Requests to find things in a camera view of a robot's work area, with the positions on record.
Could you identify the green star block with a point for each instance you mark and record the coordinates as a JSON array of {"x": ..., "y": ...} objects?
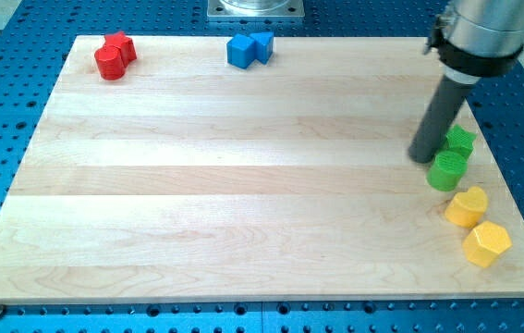
[{"x": 460, "y": 141}]

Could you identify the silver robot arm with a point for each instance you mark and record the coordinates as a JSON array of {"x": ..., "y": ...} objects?
[{"x": 478, "y": 39}]

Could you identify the red star block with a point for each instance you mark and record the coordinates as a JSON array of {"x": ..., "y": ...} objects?
[{"x": 124, "y": 44}]

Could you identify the green circle block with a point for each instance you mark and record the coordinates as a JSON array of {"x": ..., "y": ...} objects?
[{"x": 446, "y": 170}]

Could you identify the red circle block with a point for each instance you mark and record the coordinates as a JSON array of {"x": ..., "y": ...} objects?
[{"x": 109, "y": 62}]

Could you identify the light wooden board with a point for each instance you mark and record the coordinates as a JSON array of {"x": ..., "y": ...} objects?
[{"x": 190, "y": 180}]

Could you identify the blue cube block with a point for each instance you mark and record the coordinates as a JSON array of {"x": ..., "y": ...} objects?
[{"x": 240, "y": 51}]

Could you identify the blue triangle block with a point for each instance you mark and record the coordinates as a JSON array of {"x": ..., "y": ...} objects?
[{"x": 264, "y": 45}]

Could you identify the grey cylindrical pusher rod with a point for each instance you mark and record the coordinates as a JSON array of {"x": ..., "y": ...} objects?
[{"x": 441, "y": 112}]

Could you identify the yellow heart block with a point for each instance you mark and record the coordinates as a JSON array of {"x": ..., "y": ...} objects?
[{"x": 467, "y": 207}]

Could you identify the yellow hexagon block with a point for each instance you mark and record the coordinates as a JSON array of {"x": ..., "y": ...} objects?
[{"x": 486, "y": 243}]

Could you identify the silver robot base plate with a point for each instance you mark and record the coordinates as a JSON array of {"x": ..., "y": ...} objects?
[{"x": 255, "y": 9}]

